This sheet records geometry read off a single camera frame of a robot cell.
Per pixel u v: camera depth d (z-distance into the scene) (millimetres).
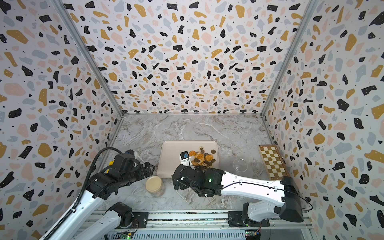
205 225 731
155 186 745
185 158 613
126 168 568
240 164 908
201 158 922
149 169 678
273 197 404
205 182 481
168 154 973
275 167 900
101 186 481
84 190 466
